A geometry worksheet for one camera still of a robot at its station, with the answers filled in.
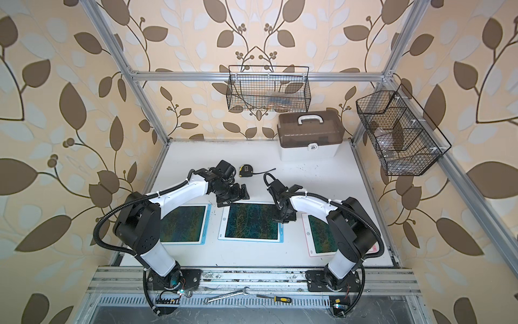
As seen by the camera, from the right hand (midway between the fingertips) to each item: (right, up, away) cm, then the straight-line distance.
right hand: (278, 220), depth 89 cm
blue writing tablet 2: (-41, -2, 0) cm, 41 cm away
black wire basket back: (+1, +62, +10) cm, 63 cm away
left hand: (-17, +10, -1) cm, 20 cm away
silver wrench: (-20, -22, -18) cm, 34 cm away
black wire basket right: (+47, +34, -15) cm, 60 cm away
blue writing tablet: (-12, -1, 0) cm, 12 cm away
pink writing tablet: (+18, -7, -4) cm, 19 cm away
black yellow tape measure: (-16, +21, +16) cm, 31 cm away
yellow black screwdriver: (-1, -22, -18) cm, 29 cm away
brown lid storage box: (+18, +40, +15) cm, 46 cm away
